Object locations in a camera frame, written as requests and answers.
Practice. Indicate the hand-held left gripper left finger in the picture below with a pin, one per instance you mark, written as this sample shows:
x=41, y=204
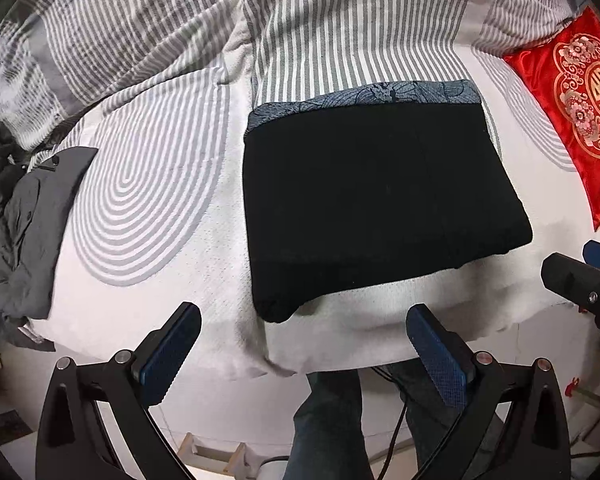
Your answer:
x=170, y=355

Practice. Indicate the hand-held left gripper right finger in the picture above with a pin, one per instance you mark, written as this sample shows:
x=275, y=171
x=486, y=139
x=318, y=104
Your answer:
x=437, y=360

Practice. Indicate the black pants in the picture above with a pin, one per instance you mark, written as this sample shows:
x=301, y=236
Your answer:
x=370, y=200

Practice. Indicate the person's right leg blue jeans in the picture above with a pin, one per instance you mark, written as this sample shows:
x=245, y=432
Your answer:
x=422, y=430

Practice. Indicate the person's leg blue jeans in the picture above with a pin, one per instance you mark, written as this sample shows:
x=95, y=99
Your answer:
x=422, y=430
x=325, y=425

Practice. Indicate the person's left leg blue jeans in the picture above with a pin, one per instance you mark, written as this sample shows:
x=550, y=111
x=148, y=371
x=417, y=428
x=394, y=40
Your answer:
x=325, y=425

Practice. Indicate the grey jacket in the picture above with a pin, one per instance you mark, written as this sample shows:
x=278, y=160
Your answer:
x=25, y=235

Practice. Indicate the red embroidered pillow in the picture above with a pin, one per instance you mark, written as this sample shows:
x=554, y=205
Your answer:
x=540, y=72

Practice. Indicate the grey striped duvet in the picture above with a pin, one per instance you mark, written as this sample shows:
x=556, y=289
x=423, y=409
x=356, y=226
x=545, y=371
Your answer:
x=330, y=35

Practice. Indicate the wooden slat frame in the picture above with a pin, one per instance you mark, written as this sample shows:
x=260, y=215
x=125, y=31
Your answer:
x=187, y=452

